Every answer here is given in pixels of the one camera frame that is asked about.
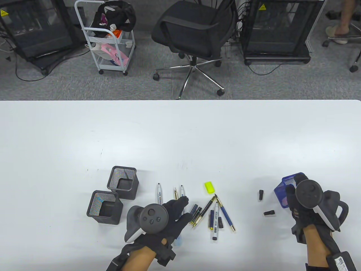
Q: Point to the white power strip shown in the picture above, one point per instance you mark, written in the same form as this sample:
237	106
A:
228	50

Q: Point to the white rolling cart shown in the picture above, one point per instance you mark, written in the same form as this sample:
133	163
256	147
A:
97	35

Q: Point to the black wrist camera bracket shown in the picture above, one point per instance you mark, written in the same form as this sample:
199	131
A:
166	254
298	235

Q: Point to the person's right forearm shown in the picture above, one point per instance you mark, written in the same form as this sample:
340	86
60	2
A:
314	248

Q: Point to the black power strip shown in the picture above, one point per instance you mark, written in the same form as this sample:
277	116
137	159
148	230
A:
334	14

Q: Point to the pink bag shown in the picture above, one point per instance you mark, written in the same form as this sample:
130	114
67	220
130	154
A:
115	53

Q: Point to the person's right hand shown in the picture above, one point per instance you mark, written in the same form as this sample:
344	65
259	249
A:
303	216

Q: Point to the black gold fountain pen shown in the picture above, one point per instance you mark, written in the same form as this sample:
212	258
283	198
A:
208	207

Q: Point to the black bag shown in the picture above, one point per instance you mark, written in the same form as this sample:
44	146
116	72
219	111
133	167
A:
121	14

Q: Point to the person's left hand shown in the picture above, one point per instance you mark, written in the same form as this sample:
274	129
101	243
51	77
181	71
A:
176	214

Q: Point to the black marker pen cap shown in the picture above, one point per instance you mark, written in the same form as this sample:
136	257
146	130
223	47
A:
261	194
269	213
220	223

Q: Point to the black forearm sensor box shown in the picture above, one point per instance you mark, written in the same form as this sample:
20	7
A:
341	262

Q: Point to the blue gold fountain pen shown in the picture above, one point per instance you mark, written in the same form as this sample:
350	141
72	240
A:
225	215
175	194

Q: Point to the black fountain pen cap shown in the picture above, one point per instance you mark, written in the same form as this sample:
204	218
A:
197	216

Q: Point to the blue mesh pen holder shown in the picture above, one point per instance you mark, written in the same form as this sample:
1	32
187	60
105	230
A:
280	192

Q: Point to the black mesh cabinet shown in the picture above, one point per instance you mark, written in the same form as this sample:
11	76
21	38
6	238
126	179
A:
276	31
42	31

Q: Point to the orange box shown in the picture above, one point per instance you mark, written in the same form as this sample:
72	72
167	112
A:
117	34

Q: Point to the person's left forearm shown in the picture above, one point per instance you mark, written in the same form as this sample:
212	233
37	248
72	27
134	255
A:
141	259

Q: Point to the beige slipper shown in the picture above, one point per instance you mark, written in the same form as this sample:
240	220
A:
337	38

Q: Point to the yellow highlighter pen cap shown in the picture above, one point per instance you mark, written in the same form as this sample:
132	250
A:
209	187

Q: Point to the black mesh pen holder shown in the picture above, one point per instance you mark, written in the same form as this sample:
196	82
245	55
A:
115	177
96	201

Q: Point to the grey handheld controller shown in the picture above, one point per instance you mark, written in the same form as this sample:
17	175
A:
149	218
308	193

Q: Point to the blue fountain pen cap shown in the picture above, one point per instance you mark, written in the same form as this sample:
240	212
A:
211	220

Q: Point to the black office chair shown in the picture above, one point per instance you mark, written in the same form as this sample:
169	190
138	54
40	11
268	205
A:
353	68
191	31

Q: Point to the white whiteboard marker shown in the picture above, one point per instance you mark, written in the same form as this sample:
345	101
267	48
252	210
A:
182	192
159	194
215	225

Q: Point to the white plastic bag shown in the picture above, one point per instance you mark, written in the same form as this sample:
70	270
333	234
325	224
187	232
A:
97	50

